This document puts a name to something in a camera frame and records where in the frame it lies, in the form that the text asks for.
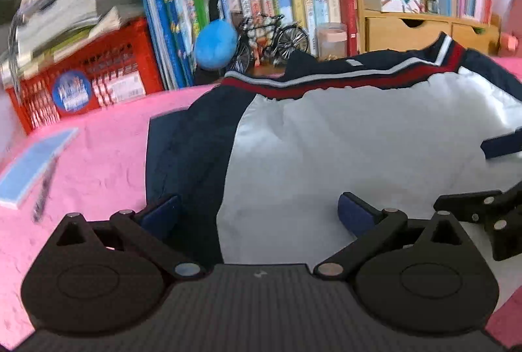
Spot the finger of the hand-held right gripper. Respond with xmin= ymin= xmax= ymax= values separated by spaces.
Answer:
xmin=433 ymin=181 xmax=522 ymax=261

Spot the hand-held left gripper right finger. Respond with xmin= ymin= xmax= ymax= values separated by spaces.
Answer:
xmin=313 ymin=192 xmax=476 ymax=281

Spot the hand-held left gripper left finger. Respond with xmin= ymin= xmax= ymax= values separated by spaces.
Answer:
xmin=43 ymin=195 xmax=205 ymax=282

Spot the navy and white jacket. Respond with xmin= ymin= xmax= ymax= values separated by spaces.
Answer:
xmin=146 ymin=31 xmax=522 ymax=267

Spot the pink bunny print blanket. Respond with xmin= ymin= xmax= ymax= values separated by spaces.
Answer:
xmin=0 ymin=57 xmax=522 ymax=352

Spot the grey pen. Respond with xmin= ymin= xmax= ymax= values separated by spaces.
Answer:
xmin=32 ymin=158 xmax=58 ymax=223

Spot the blue booklet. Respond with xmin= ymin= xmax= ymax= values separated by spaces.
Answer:
xmin=0 ymin=127 xmax=79 ymax=211

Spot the red plastic crate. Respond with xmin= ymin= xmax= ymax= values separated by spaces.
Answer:
xmin=4 ymin=17 xmax=166 ymax=134

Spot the clear plastic jar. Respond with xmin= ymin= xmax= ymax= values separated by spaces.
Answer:
xmin=316 ymin=22 xmax=349 ymax=61

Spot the wooden drawer organizer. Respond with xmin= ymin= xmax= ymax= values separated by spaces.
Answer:
xmin=359 ymin=7 xmax=501 ymax=56

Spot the round blue plush ball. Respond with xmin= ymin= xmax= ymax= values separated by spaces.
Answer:
xmin=193 ymin=19 xmax=238 ymax=70

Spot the black model bicycle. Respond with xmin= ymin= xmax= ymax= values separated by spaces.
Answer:
xmin=230 ymin=13 xmax=311 ymax=73

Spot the stack of books and papers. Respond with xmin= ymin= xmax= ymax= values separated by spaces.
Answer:
xmin=0 ymin=0 xmax=135 ymax=65

